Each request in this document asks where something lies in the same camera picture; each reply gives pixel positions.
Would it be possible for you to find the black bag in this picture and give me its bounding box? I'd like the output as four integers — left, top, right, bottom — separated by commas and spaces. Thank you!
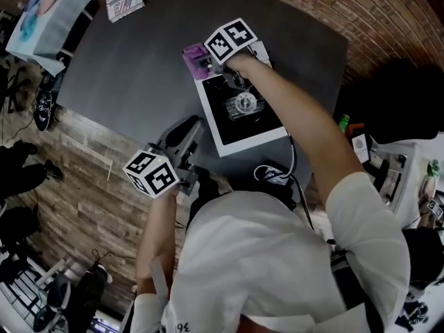
72, 262, 114, 325

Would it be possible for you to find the person's left forearm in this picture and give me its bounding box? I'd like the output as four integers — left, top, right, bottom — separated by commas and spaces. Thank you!
134, 185, 181, 296

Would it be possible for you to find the purple cloth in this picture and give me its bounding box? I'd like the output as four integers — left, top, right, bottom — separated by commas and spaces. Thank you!
182, 43, 211, 80

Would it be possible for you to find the grey cable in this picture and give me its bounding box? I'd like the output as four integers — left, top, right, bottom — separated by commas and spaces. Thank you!
253, 134, 298, 183

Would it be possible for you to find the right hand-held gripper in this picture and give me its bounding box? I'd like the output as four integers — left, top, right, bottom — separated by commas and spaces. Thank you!
203, 18, 259, 87

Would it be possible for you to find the table with light blue tablecloth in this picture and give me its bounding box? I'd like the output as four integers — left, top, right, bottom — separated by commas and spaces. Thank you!
5, 0, 100, 76

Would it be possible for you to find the white printed card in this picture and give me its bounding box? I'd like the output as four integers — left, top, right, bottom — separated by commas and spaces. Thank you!
351, 133, 370, 164

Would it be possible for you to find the person's right forearm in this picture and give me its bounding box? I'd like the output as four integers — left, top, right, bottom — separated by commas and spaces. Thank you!
225, 53, 366, 200

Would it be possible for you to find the black sneaker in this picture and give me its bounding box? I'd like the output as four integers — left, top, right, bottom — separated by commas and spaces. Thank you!
33, 81, 62, 132

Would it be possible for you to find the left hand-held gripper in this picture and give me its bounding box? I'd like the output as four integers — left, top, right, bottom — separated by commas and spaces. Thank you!
123, 115, 205, 199

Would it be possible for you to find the person's white shirt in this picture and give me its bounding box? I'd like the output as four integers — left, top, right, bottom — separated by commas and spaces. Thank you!
130, 171, 412, 333

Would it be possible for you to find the blue plate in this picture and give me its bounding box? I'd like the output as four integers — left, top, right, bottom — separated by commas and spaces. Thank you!
24, 0, 46, 15

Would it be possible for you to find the teal plate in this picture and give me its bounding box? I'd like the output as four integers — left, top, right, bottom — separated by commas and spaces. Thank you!
19, 14, 40, 43

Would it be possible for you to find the white portable gas stove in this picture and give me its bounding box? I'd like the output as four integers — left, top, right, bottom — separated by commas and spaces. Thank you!
192, 41, 289, 158

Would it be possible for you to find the black office chair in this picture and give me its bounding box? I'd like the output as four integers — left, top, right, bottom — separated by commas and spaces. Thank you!
360, 58, 444, 146

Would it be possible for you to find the grey strap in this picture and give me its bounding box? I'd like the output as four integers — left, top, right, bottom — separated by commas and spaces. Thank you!
149, 257, 170, 308

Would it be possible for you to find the black recorder box with screen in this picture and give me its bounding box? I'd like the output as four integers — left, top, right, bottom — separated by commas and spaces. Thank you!
255, 163, 296, 187

